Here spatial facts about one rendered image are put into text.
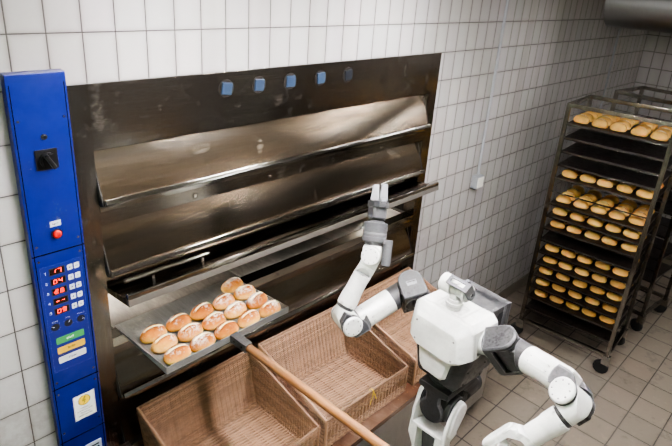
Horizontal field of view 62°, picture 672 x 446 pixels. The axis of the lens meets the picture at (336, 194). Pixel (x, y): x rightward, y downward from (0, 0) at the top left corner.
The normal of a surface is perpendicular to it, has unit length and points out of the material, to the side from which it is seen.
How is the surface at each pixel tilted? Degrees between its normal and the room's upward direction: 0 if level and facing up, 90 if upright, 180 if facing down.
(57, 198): 90
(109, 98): 90
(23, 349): 90
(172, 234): 70
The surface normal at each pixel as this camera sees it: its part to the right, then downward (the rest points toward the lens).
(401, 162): 0.69, -0.03
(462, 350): -0.09, 0.29
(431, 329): -0.76, 0.19
